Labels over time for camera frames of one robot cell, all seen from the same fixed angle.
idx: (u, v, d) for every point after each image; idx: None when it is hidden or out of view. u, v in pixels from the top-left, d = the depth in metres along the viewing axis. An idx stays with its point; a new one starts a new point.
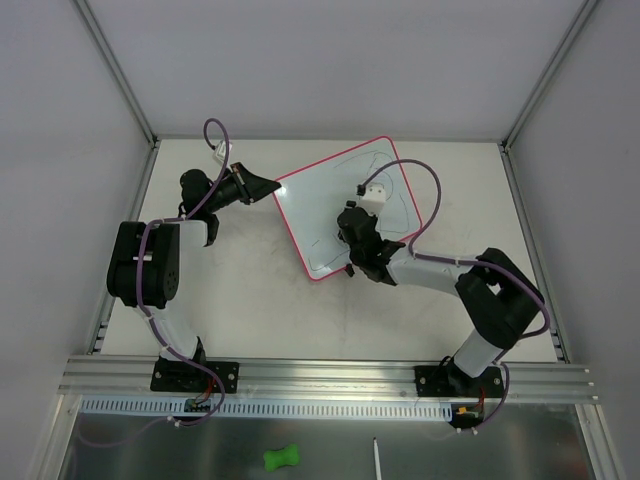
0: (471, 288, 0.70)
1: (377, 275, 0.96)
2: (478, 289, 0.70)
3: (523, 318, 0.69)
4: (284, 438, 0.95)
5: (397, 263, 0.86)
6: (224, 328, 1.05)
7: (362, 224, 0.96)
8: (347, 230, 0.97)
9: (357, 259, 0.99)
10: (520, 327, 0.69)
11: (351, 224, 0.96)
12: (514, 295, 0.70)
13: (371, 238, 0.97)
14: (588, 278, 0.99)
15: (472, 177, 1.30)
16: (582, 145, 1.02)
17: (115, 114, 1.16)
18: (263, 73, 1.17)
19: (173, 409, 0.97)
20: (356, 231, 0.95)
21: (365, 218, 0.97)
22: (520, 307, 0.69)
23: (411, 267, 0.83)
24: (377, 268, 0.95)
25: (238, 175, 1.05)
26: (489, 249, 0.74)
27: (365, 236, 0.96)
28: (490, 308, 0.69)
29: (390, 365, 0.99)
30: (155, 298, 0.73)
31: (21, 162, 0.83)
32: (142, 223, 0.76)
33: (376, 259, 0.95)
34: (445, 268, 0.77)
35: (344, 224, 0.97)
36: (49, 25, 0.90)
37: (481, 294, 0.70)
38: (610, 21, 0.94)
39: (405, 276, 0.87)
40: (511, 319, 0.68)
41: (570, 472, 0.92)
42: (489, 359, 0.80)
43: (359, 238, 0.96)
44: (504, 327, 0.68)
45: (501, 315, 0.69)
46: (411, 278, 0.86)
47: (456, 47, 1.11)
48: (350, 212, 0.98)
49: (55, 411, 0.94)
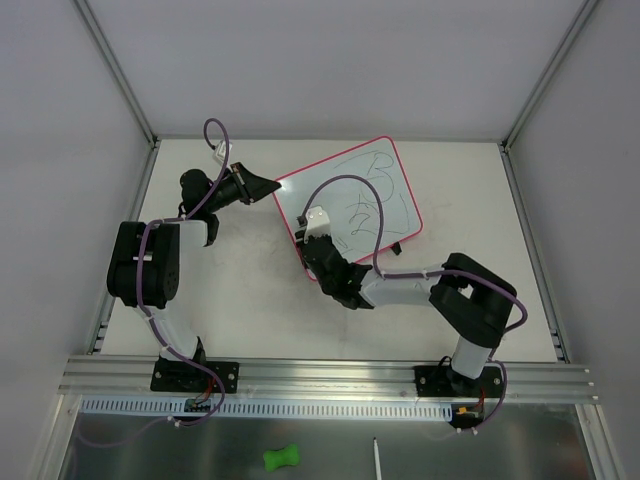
0: (445, 299, 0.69)
1: (352, 303, 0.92)
2: (451, 299, 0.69)
3: (502, 314, 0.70)
4: (284, 438, 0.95)
5: (369, 287, 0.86)
6: (224, 328, 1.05)
7: (330, 255, 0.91)
8: (315, 264, 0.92)
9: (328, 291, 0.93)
10: (500, 324, 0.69)
11: (318, 258, 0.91)
12: (487, 294, 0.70)
13: (340, 267, 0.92)
14: (588, 278, 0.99)
15: (472, 177, 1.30)
16: (582, 145, 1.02)
17: (115, 114, 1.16)
18: (263, 73, 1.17)
19: (173, 409, 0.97)
20: (325, 262, 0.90)
21: (329, 247, 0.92)
22: (496, 305, 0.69)
23: (383, 287, 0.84)
24: (352, 295, 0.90)
25: (237, 175, 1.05)
26: (451, 255, 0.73)
27: (334, 266, 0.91)
28: (468, 313, 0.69)
29: (390, 365, 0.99)
30: (155, 298, 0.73)
31: (21, 162, 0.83)
32: (142, 222, 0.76)
33: (349, 287, 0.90)
34: (416, 283, 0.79)
35: (310, 259, 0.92)
36: (48, 24, 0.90)
37: (455, 302, 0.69)
38: (610, 21, 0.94)
39: (379, 299, 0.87)
40: (490, 319, 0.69)
41: (570, 472, 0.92)
42: (485, 359, 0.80)
43: (328, 270, 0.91)
44: (485, 328, 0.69)
45: (480, 317, 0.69)
46: (386, 299, 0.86)
47: (456, 47, 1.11)
48: (313, 244, 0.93)
49: (55, 411, 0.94)
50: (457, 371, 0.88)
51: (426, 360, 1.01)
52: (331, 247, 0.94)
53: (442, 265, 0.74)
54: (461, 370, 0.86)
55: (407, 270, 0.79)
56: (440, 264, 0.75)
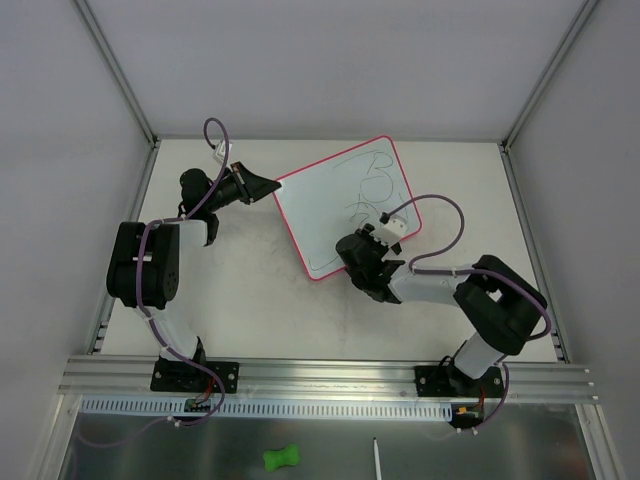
0: (471, 297, 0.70)
1: (380, 296, 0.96)
2: (476, 297, 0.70)
3: (527, 321, 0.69)
4: (284, 438, 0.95)
5: (397, 280, 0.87)
6: (224, 328, 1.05)
7: (359, 248, 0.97)
8: (346, 255, 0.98)
9: (359, 283, 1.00)
10: (525, 331, 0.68)
11: (347, 249, 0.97)
12: (515, 299, 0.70)
13: (370, 260, 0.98)
14: (588, 278, 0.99)
15: (473, 177, 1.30)
16: (582, 145, 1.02)
17: (115, 115, 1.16)
18: (263, 73, 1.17)
19: (173, 409, 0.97)
20: (355, 255, 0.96)
21: (360, 242, 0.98)
22: (523, 311, 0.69)
23: (412, 282, 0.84)
24: (381, 288, 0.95)
25: (237, 175, 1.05)
26: (485, 257, 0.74)
27: (364, 259, 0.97)
28: (492, 315, 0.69)
29: (390, 365, 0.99)
30: (155, 298, 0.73)
31: (20, 162, 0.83)
32: (142, 223, 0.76)
33: (378, 279, 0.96)
34: (443, 280, 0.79)
35: (341, 250, 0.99)
36: (48, 24, 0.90)
37: (480, 301, 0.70)
38: (610, 22, 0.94)
39: (411, 294, 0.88)
40: (514, 323, 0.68)
41: (571, 472, 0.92)
42: (491, 361, 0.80)
43: (358, 261, 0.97)
44: (509, 333, 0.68)
45: (503, 320, 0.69)
46: (416, 294, 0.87)
47: (456, 47, 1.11)
48: (347, 239, 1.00)
49: (56, 411, 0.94)
50: (457, 368, 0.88)
51: (425, 360, 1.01)
52: (363, 240, 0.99)
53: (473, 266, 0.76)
54: (462, 368, 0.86)
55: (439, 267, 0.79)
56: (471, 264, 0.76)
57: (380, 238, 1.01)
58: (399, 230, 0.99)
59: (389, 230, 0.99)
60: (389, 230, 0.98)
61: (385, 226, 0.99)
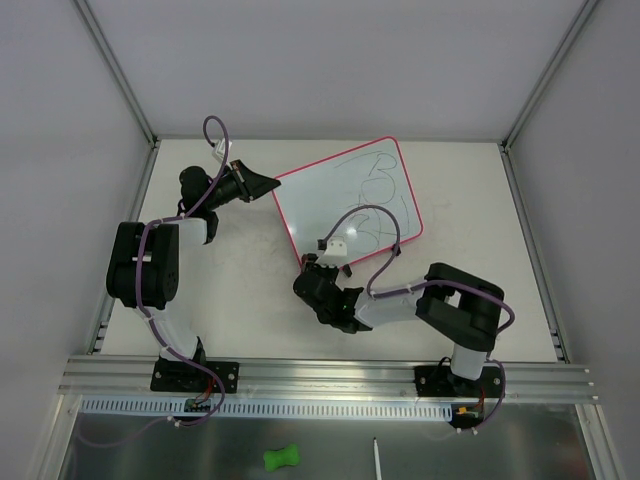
0: (433, 311, 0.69)
1: (351, 328, 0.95)
2: (439, 309, 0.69)
3: (492, 316, 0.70)
4: (284, 438, 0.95)
5: (361, 309, 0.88)
6: (223, 329, 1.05)
7: (320, 285, 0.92)
8: (308, 295, 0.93)
9: (324, 318, 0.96)
10: (492, 327, 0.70)
11: (309, 290, 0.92)
12: (475, 299, 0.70)
13: (332, 294, 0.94)
14: (588, 279, 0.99)
15: (473, 177, 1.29)
16: (582, 145, 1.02)
17: (115, 115, 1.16)
18: (263, 73, 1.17)
19: (173, 409, 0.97)
20: (317, 294, 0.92)
21: (318, 279, 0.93)
22: (486, 308, 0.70)
23: (375, 308, 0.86)
24: (350, 320, 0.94)
25: (237, 173, 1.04)
26: (433, 266, 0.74)
27: (326, 295, 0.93)
28: (459, 321, 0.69)
29: (374, 366, 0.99)
30: (154, 299, 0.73)
31: (21, 161, 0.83)
32: (141, 222, 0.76)
33: (345, 312, 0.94)
34: (402, 299, 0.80)
35: (301, 292, 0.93)
36: (48, 25, 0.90)
37: (443, 312, 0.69)
38: (609, 23, 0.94)
39: (377, 320, 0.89)
40: (481, 322, 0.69)
41: (571, 473, 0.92)
42: (483, 359, 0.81)
43: (322, 299, 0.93)
44: (479, 333, 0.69)
45: (470, 322, 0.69)
46: (383, 320, 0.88)
47: (456, 47, 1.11)
48: (303, 277, 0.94)
49: (55, 411, 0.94)
50: (458, 375, 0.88)
51: (425, 360, 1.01)
52: (319, 276, 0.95)
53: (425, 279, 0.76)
54: (461, 371, 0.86)
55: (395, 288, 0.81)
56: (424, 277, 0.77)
57: (327, 263, 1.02)
58: (340, 251, 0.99)
59: (332, 254, 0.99)
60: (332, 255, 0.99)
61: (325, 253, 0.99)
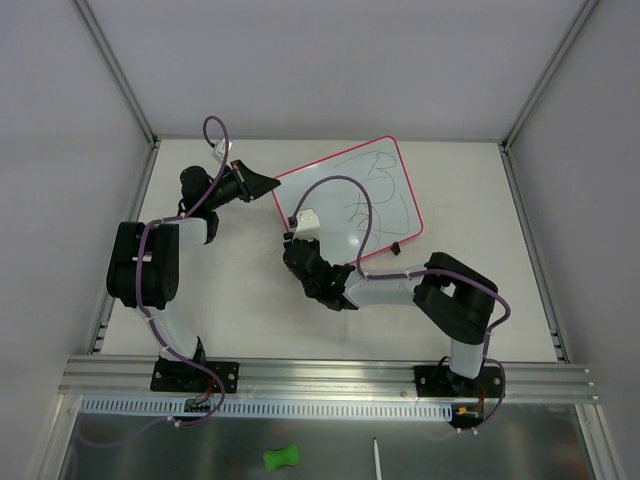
0: (429, 299, 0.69)
1: (336, 304, 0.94)
2: (435, 298, 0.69)
3: (484, 309, 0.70)
4: (284, 438, 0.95)
5: (352, 288, 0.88)
6: (223, 328, 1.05)
7: (311, 258, 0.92)
8: (296, 266, 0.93)
9: (310, 293, 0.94)
10: (483, 320, 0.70)
11: (300, 262, 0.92)
12: (470, 291, 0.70)
13: (322, 269, 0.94)
14: (588, 279, 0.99)
15: (473, 177, 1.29)
16: (583, 144, 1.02)
17: (115, 115, 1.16)
18: (263, 73, 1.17)
19: (173, 409, 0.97)
20: (306, 267, 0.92)
21: (310, 252, 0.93)
22: (479, 301, 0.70)
23: (367, 288, 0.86)
24: (335, 296, 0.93)
25: (238, 173, 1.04)
26: (434, 255, 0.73)
27: (316, 269, 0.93)
28: (452, 312, 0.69)
29: (373, 365, 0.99)
30: (154, 299, 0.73)
31: (21, 161, 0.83)
32: (141, 222, 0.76)
33: (332, 288, 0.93)
34: (398, 283, 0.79)
35: (290, 262, 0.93)
36: (47, 24, 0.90)
37: (439, 301, 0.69)
38: (609, 23, 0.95)
39: (366, 300, 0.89)
40: (474, 316, 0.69)
41: (570, 473, 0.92)
42: (479, 357, 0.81)
43: (310, 272, 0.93)
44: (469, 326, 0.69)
45: (462, 314, 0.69)
46: (372, 300, 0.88)
47: (457, 47, 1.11)
48: (293, 248, 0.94)
49: (55, 411, 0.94)
50: (455, 372, 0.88)
51: (425, 360, 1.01)
52: (312, 250, 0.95)
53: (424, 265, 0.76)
54: (459, 370, 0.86)
55: (391, 272, 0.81)
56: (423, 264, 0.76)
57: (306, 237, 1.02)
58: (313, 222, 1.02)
59: (306, 227, 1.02)
60: (303, 227, 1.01)
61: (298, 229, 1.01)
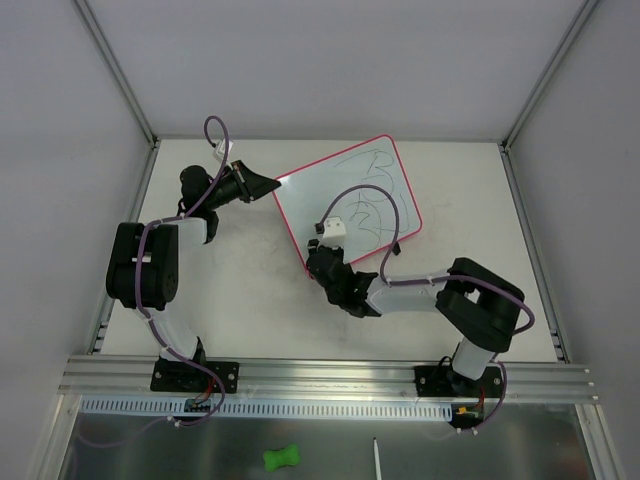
0: (453, 305, 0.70)
1: (359, 311, 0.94)
2: (459, 305, 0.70)
3: (510, 317, 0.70)
4: (284, 438, 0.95)
5: (375, 294, 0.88)
6: (224, 329, 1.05)
7: (333, 265, 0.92)
8: (320, 272, 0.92)
9: (333, 299, 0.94)
10: (508, 328, 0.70)
11: (322, 268, 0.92)
12: (495, 298, 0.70)
13: (344, 275, 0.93)
14: (587, 279, 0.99)
15: (472, 177, 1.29)
16: (583, 144, 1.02)
17: (115, 115, 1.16)
18: (263, 73, 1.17)
19: (173, 409, 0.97)
20: (329, 274, 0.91)
21: (331, 258, 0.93)
22: (504, 309, 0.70)
23: (389, 294, 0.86)
24: (359, 304, 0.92)
25: (238, 173, 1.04)
26: (457, 260, 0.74)
27: (338, 275, 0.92)
28: (478, 319, 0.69)
29: (374, 365, 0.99)
30: (154, 299, 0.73)
31: (21, 161, 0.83)
32: (141, 223, 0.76)
33: (355, 295, 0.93)
34: (421, 290, 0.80)
35: (315, 269, 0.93)
36: (47, 24, 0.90)
37: (463, 307, 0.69)
38: (609, 23, 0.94)
39: (391, 306, 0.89)
40: (499, 324, 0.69)
41: (570, 473, 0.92)
42: (487, 360, 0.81)
43: (334, 280, 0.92)
44: (494, 333, 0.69)
45: (488, 322, 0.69)
46: (397, 306, 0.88)
47: (457, 46, 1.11)
48: (316, 254, 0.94)
49: (55, 411, 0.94)
50: (457, 371, 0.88)
51: (425, 360, 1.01)
52: (333, 256, 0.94)
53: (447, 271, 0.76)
54: (462, 370, 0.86)
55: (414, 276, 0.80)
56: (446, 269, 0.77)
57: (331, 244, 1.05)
58: (339, 230, 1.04)
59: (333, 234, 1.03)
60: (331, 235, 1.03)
61: (324, 236, 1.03)
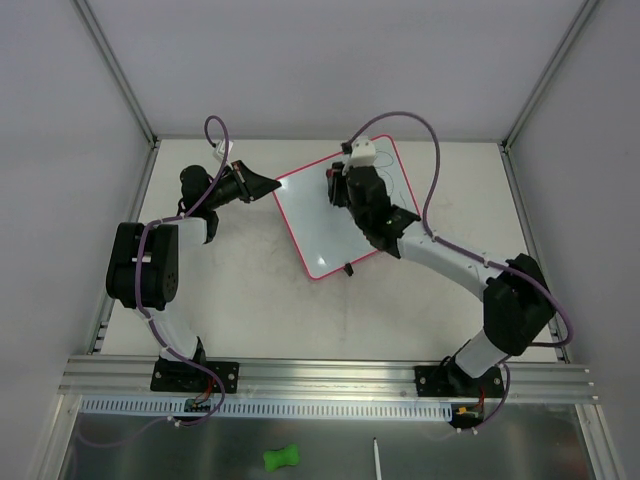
0: (499, 297, 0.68)
1: (379, 243, 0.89)
2: (504, 299, 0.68)
3: (537, 327, 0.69)
4: (284, 438, 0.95)
5: (411, 240, 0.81)
6: (224, 329, 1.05)
7: (375, 187, 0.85)
8: (356, 189, 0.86)
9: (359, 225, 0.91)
10: (530, 336, 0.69)
11: (362, 186, 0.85)
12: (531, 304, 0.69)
13: (382, 202, 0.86)
14: (587, 279, 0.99)
15: (472, 177, 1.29)
16: (583, 144, 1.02)
17: (115, 115, 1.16)
18: (262, 73, 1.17)
19: (173, 409, 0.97)
20: (366, 194, 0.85)
21: (377, 180, 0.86)
22: (535, 318, 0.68)
23: (427, 248, 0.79)
24: (382, 235, 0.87)
25: (238, 173, 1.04)
26: (520, 255, 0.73)
27: (375, 201, 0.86)
28: (509, 319, 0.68)
29: (374, 364, 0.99)
30: (154, 300, 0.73)
31: (21, 162, 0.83)
32: (140, 223, 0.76)
33: (384, 227, 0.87)
34: (469, 265, 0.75)
35: (353, 183, 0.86)
36: (48, 24, 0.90)
37: (506, 303, 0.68)
38: (609, 23, 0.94)
39: (415, 258, 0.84)
40: (524, 330, 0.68)
41: (571, 473, 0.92)
42: (491, 362, 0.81)
43: (369, 201, 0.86)
44: (515, 337, 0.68)
45: (516, 326, 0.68)
46: (423, 261, 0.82)
47: (457, 47, 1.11)
48: (361, 172, 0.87)
49: (56, 411, 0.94)
50: (457, 365, 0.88)
51: (426, 360, 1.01)
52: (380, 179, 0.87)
53: (506, 261, 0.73)
54: (463, 366, 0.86)
55: (471, 249, 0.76)
56: (505, 259, 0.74)
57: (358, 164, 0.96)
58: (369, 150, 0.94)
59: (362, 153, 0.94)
60: (358, 155, 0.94)
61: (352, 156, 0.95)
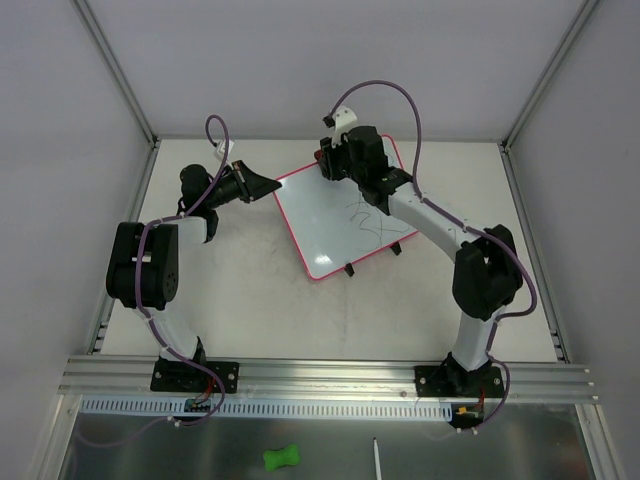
0: (469, 259, 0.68)
1: (372, 198, 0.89)
2: (474, 262, 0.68)
3: (502, 294, 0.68)
4: (284, 438, 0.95)
5: (400, 198, 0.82)
6: (223, 329, 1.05)
7: (373, 142, 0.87)
8: (355, 144, 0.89)
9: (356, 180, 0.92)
10: (495, 303, 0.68)
11: (360, 139, 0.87)
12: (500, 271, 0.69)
13: (379, 159, 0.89)
14: (587, 278, 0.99)
15: (471, 177, 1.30)
16: (583, 144, 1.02)
17: (115, 115, 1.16)
18: (263, 74, 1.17)
19: (173, 409, 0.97)
20: (364, 148, 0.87)
21: (376, 136, 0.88)
22: (501, 286, 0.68)
23: (413, 207, 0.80)
24: (376, 191, 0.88)
25: (238, 173, 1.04)
26: (499, 225, 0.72)
27: (371, 156, 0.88)
28: (476, 282, 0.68)
29: (374, 365, 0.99)
30: (154, 299, 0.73)
31: (21, 162, 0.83)
32: (140, 223, 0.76)
33: (379, 183, 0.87)
34: (449, 228, 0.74)
35: (353, 138, 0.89)
36: (48, 24, 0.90)
37: (475, 266, 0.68)
38: (609, 24, 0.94)
39: (402, 216, 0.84)
40: (489, 295, 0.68)
41: (571, 473, 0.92)
42: (481, 352, 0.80)
43: (366, 158, 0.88)
44: (478, 300, 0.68)
45: (480, 290, 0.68)
46: (409, 220, 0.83)
47: (456, 47, 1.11)
48: (363, 129, 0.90)
49: (56, 411, 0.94)
50: (454, 357, 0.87)
51: (426, 360, 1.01)
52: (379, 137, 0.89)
53: (485, 229, 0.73)
54: (459, 357, 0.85)
55: (454, 215, 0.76)
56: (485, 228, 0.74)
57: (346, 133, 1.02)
58: (350, 116, 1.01)
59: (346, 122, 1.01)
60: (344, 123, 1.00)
61: (337, 126, 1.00)
